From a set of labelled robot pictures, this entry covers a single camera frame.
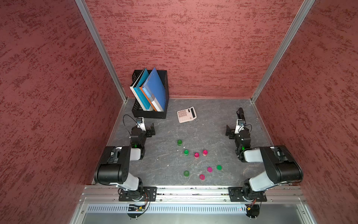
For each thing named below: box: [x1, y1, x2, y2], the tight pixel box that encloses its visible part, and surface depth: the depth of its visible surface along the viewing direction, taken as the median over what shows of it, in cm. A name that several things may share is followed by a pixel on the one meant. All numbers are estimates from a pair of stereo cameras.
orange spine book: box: [138, 85, 158, 112], surface depth 91 cm
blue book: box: [142, 67, 166, 112], surface depth 99 cm
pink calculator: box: [176, 106, 198, 124], surface depth 109 cm
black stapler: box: [236, 107, 246, 120], surface depth 109 cm
